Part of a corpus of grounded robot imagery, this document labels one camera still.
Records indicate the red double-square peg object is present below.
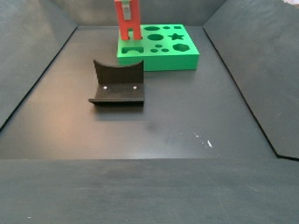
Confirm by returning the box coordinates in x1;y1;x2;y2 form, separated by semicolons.
114;0;142;40

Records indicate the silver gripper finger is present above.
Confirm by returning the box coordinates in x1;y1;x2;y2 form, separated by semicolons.
121;0;132;21

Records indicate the green shape-sorter block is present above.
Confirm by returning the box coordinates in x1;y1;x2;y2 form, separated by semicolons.
116;24;200;71

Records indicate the black curved holder stand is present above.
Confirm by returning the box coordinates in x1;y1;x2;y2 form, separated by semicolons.
88;60;145;105

